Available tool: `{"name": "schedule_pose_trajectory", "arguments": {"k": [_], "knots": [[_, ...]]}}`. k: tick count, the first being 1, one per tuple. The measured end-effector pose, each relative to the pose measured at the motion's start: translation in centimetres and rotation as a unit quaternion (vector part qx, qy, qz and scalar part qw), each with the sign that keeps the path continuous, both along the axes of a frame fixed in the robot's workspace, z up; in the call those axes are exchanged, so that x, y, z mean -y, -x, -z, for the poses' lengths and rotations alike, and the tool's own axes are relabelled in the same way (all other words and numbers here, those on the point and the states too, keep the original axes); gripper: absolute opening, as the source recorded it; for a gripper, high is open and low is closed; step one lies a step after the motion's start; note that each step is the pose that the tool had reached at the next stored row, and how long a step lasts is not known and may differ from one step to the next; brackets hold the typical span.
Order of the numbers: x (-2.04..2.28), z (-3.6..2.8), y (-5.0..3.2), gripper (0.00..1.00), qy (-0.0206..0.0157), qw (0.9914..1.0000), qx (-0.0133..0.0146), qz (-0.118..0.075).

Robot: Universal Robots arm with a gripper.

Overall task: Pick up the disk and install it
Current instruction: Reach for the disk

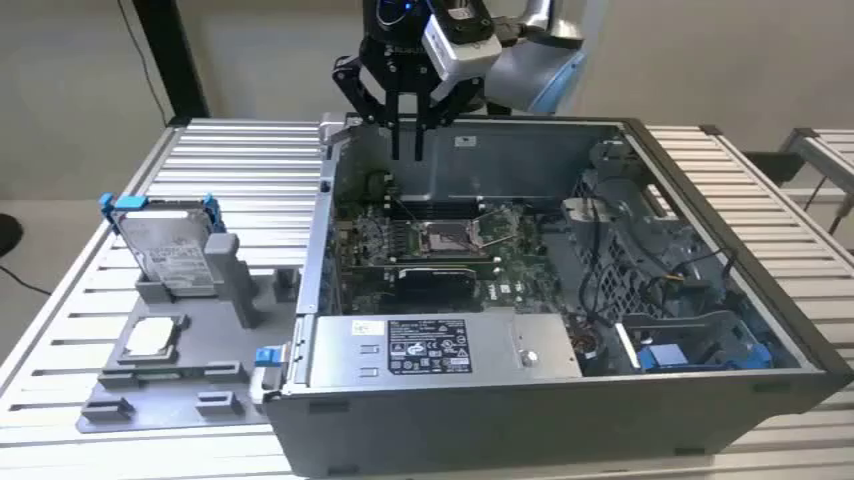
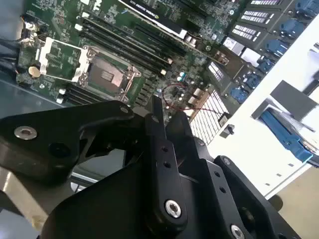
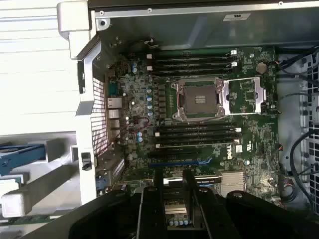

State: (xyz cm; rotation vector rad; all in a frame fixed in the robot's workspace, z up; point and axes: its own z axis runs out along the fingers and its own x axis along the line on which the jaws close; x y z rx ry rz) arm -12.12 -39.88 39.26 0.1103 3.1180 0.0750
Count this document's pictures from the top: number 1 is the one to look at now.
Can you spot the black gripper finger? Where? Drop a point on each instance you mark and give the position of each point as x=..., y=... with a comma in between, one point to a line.
x=356, y=90
x=453, y=100

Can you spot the hard disk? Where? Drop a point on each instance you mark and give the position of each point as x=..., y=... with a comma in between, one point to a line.
x=166, y=245
x=660, y=359

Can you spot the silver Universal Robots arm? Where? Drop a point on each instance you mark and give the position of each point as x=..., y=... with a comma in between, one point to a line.
x=527, y=70

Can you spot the grey disk bay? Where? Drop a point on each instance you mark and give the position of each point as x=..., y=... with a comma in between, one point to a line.
x=693, y=322

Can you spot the white case sticker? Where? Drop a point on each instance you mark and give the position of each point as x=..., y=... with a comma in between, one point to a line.
x=465, y=140

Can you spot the RAM slot bank white clips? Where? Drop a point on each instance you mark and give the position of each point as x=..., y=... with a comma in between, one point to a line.
x=440, y=259
x=433, y=202

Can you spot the CPU socket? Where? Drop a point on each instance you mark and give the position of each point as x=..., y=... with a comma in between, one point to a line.
x=443, y=240

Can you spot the green motherboard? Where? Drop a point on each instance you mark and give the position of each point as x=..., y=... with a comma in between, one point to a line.
x=520, y=260

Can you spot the black graphics card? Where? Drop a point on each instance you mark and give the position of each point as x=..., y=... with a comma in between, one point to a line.
x=433, y=285

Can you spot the grey power supply unit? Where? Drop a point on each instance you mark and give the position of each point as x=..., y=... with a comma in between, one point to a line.
x=493, y=345

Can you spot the blue case latch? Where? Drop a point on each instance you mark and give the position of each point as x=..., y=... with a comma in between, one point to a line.
x=264, y=357

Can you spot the metal slat side table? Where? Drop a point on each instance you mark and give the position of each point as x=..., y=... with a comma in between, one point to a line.
x=823, y=145

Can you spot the grey parts rack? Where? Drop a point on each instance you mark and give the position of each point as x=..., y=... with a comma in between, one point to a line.
x=200, y=350

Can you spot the silver CPU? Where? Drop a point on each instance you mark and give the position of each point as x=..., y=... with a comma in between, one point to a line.
x=152, y=339

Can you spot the black round floor stand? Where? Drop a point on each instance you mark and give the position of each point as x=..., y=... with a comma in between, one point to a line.
x=8, y=235

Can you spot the green RAM stick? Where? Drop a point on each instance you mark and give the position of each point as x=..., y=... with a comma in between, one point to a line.
x=173, y=373

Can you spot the open grey PC case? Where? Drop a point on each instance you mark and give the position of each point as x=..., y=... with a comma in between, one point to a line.
x=467, y=430

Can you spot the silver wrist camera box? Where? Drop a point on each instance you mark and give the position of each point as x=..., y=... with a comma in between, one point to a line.
x=460, y=55

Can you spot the black upright post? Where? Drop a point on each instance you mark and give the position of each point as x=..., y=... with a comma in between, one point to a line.
x=169, y=60

